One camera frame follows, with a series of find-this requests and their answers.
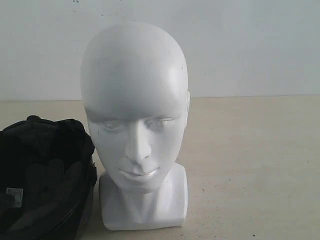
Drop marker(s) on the white mannequin head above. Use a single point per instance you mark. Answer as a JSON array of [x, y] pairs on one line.
[[134, 87]]

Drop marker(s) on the black helmet with tinted visor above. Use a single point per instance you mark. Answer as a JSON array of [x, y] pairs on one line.
[[47, 179]]

